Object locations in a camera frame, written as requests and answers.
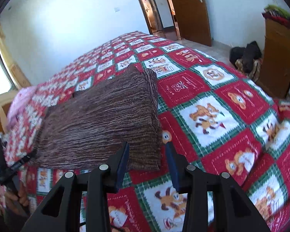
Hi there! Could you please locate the brown striped knit garment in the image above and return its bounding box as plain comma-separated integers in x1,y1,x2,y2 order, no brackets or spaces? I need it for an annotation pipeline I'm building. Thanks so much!
30,65,162,171

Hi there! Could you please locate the dark clothes pile on floor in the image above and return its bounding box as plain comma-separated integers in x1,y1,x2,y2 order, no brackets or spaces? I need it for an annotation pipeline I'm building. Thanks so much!
229,41,262,82

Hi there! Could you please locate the wooden headboard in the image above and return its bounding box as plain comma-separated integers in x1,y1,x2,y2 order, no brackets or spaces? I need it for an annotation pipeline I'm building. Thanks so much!
0,90,19,215

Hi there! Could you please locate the pink pillow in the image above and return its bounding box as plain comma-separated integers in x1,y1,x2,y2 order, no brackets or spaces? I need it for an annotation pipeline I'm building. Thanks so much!
6,86,38,130

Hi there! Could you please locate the red patchwork bear bedspread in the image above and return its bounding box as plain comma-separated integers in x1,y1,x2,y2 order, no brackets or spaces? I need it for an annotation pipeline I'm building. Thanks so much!
4,32,290,231

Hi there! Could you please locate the wooden desk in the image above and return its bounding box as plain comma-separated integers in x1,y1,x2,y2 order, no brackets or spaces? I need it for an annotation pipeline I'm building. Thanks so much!
258,18,290,98

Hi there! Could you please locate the brown wooden door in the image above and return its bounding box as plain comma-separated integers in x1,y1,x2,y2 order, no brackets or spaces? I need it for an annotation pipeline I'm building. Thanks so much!
172,0,212,46

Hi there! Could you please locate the green folded cloth on desk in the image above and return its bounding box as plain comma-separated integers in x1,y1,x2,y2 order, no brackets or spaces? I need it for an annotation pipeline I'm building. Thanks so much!
264,4,290,21

